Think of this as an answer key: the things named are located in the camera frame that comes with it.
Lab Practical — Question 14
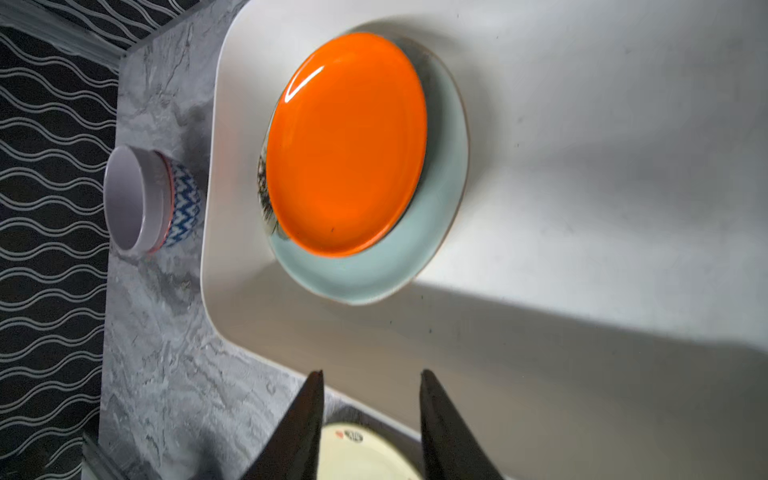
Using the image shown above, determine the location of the white plastic bin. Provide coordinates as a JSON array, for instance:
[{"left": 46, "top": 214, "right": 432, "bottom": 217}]
[{"left": 201, "top": 1, "right": 767, "bottom": 479}]

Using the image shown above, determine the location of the lavender patterned bowl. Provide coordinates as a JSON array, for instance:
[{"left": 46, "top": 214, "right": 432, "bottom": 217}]
[{"left": 103, "top": 145, "right": 203, "bottom": 256}]

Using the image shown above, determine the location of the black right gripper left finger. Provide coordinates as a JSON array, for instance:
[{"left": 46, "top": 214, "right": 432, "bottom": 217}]
[{"left": 242, "top": 371, "right": 325, "bottom": 479}]

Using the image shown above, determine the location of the aluminium frame corner post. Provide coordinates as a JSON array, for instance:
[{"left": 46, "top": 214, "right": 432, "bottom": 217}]
[{"left": 1, "top": 1, "right": 125, "bottom": 69}]

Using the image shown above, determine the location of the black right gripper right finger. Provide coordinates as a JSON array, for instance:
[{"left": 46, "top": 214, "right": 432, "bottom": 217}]
[{"left": 419, "top": 369, "right": 503, "bottom": 480}]

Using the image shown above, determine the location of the mint green flower plate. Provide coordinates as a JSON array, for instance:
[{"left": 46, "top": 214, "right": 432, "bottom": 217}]
[{"left": 262, "top": 33, "right": 470, "bottom": 305}]

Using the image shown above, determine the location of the cream painted plate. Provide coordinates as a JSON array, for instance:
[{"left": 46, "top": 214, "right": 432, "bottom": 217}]
[{"left": 317, "top": 423, "right": 422, "bottom": 480}]

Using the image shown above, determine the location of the orange plate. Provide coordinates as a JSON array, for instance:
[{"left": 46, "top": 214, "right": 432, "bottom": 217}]
[{"left": 266, "top": 33, "right": 427, "bottom": 257}]

